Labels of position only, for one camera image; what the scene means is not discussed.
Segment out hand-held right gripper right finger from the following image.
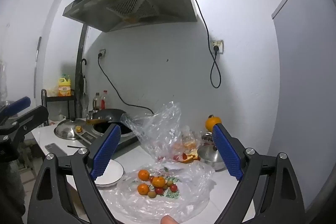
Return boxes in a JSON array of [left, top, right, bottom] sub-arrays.
[[212, 123, 306, 224]]

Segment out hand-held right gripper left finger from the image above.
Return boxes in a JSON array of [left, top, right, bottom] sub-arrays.
[[28, 123, 121, 224]]

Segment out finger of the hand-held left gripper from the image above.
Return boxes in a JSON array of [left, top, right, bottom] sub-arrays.
[[0, 105, 49, 139], [0, 97, 31, 122]]

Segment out white plate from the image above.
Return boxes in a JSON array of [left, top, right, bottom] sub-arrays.
[[94, 158, 125, 186]]

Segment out small mandarin orange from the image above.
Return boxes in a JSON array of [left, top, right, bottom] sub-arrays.
[[137, 183, 150, 195]]

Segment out green printed plastic bag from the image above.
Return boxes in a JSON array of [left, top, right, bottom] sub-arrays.
[[115, 161, 216, 223]]

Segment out glass pot lid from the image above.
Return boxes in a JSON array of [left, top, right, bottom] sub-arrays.
[[197, 144, 226, 170]]

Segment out steel induction cooker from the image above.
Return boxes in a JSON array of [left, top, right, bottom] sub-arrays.
[[77, 122, 138, 152]]

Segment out black metal rack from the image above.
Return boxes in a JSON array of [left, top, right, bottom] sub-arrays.
[[41, 89, 78, 119]]

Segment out large orange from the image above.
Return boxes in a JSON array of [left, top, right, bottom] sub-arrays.
[[205, 115, 223, 131]]

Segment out orange peel scraps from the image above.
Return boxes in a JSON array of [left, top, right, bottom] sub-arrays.
[[182, 148, 200, 163]]

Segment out steel wok lid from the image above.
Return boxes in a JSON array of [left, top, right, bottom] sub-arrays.
[[54, 119, 87, 140]]

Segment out grey wok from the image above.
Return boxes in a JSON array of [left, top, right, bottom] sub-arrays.
[[87, 109, 128, 125]]

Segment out grey rectangular metal plate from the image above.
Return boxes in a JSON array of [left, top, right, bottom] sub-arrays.
[[45, 143, 67, 157]]

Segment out yellow detergent bottle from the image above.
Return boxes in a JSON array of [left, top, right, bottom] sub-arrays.
[[58, 74, 72, 97]]

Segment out dark oil bottle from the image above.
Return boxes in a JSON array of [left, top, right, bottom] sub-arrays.
[[92, 92, 101, 111]]

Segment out clear crumpled plastic bag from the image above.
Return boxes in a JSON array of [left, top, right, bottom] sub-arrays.
[[121, 101, 208, 161]]

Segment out dark folded umbrella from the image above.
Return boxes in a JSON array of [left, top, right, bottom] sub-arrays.
[[79, 58, 88, 117]]

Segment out dark vertical pipe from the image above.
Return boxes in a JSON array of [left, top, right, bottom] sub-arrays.
[[75, 25, 90, 115]]

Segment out grey metal wall rod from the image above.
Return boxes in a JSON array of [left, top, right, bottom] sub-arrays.
[[34, 36, 42, 100]]

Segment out black induction cooker cable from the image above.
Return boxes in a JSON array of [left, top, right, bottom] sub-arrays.
[[98, 53, 155, 114]]

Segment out black range hood cable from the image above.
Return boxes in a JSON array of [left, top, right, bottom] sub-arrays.
[[189, 0, 222, 88]]

